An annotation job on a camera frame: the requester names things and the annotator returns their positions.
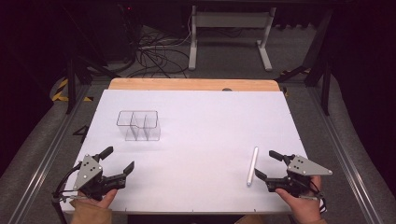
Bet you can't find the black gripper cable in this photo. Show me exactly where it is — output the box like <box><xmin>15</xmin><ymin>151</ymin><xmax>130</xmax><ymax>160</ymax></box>
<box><xmin>50</xmin><ymin>163</ymin><xmax>82</xmax><ymax>203</ymax></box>
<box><xmin>298</xmin><ymin>178</ymin><xmax>329</xmax><ymax>215</ymax></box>

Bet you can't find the person's left hand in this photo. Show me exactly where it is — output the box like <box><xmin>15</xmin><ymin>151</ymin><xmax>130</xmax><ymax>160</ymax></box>
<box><xmin>81</xmin><ymin>188</ymin><xmax>119</xmax><ymax>210</ymax></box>

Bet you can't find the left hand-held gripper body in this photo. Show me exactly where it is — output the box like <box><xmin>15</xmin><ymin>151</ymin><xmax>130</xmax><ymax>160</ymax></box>
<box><xmin>73</xmin><ymin>154</ymin><xmax>127</xmax><ymax>202</ymax></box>

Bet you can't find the white board sheet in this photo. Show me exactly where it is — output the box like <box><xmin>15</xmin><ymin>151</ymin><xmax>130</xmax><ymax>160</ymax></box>
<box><xmin>60</xmin><ymin>89</ymin><xmax>309</xmax><ymax>215</ymax></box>

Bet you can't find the white metal stand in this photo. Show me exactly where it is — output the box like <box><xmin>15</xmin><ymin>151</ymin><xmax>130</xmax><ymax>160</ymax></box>
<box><xmin>188</xmin><ymin>5</ymin><xmax>277</xmax><ymax>73</ymax></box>

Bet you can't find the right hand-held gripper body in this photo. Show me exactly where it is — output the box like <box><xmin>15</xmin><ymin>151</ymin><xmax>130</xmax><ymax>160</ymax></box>
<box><xmin>265</xmin><ymin>154</ymin><xmax>333</xmax><ymax>198</ymax></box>

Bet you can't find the black metal stand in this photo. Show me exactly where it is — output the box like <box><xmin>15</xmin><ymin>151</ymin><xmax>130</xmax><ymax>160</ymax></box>
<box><xmin>60</xmin><ymin>6</ymin><xmax>120</xmax><ymax>115</ymax></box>
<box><xmin>274</xmin><ymin>8</ymin><xmax>334</xmax><ymax>117</ymax></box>

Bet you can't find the white pen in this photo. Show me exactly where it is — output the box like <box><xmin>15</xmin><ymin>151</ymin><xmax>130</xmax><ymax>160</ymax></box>
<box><xmin>246</xmin><ymin>146</ymin><xmax>260</xmax><ymax>188</ymax></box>

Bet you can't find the person's right hand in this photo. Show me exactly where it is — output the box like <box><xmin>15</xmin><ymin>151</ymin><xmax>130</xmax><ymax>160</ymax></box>
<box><xmin>275</xmin><ymin>175</ymin><xmax>323</xmax><ymax>224</ymax></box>

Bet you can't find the clear plastic organizer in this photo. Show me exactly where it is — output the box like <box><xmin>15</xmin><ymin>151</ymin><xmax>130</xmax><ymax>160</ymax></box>
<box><xmin>116</xmin><ymin>109</ymin><xmax>162</xmax><ymax>142</ymax></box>

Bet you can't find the aluminium rail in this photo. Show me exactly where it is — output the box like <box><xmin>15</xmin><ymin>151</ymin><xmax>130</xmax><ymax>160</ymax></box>
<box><xmin>6</xmin><ymin>84</ymin><xmax>92</xmax><ymax>224</ymax></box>
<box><xmin>306</xmin><ymin>87</ymin><xmax>390</xmax><ymax>224</ymax></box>

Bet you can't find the yellow black hazard tape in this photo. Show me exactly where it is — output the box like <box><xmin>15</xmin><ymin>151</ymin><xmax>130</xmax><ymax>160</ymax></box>
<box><xmin>50</xmin><ymin>77</ymin><xmax>94</xmax><ymax>103</ymax></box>

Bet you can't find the bundle of black cables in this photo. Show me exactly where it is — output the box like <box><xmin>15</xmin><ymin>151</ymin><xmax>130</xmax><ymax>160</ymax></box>
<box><xmin>124</xmin><ymin>18</ymin><xmax>192</xmax><ymax>79</ymax></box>

